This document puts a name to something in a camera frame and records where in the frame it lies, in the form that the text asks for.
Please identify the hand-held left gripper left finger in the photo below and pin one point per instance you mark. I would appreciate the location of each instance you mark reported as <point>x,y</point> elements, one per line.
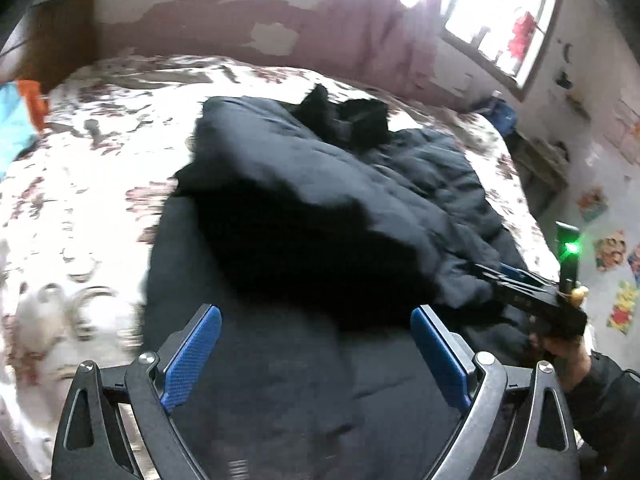
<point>192,355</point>

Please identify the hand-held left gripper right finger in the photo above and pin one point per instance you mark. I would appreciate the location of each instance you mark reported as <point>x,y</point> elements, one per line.
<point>440,355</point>

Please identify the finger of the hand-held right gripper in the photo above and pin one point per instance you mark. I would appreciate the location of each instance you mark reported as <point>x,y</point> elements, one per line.
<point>517,275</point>

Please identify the black padded jacket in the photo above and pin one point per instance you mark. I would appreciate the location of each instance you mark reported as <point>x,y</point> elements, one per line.
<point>300,240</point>

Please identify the person's right hand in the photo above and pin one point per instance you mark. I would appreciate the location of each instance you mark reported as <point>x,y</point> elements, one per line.
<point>565,360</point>

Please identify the wooden bench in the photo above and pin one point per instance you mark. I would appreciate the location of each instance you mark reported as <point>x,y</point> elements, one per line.
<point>542,170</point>

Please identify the blue bag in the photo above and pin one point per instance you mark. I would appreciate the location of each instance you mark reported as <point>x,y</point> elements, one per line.
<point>497,115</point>

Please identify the floral bedspread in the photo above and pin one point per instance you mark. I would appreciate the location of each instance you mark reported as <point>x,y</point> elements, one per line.
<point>75,210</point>

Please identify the red window decoration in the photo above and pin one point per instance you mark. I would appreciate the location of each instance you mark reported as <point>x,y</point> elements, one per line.
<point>522,32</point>

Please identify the window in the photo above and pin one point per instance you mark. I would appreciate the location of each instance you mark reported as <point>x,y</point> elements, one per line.
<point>500,5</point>

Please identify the pink curtain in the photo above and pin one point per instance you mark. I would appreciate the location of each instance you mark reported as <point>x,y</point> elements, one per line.
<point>370,35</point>

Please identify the light blue cloth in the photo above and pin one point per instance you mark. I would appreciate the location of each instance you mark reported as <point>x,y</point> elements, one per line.
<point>12,130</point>

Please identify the orange cloth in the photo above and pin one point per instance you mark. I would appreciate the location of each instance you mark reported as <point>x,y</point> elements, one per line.
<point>35,102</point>

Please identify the brown wooden cabinet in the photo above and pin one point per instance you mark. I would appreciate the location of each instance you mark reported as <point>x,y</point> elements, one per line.
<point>62,40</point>

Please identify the colourful cartoon wall sticker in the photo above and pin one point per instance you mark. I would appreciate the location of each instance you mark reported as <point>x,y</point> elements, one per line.
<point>611,252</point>
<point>622,307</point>
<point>635,260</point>
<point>592,205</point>

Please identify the dark wall sticker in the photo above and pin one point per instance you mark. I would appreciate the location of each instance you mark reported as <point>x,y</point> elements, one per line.
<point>564,79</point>

